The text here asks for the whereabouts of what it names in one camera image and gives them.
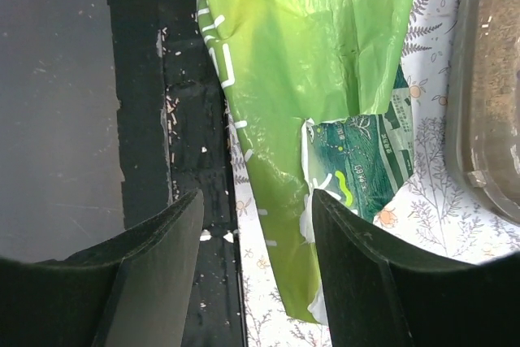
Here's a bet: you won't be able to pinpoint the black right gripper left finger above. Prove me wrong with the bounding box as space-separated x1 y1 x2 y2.
1 190 204 346

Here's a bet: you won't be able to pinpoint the floral table mat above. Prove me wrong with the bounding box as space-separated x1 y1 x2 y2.
229 0 519 346

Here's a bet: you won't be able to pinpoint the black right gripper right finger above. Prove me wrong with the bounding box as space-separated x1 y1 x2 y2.
312 190 519 347

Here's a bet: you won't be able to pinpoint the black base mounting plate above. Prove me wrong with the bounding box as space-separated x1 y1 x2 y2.
107 0 247 346

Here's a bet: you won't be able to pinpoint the grey litter box tray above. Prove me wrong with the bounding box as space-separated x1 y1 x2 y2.
444 0 519 224

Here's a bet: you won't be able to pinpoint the cat litter granules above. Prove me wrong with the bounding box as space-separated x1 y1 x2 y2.
479 0 520 169

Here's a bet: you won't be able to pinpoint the green litter bag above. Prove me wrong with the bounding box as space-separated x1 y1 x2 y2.
197 0 414 324

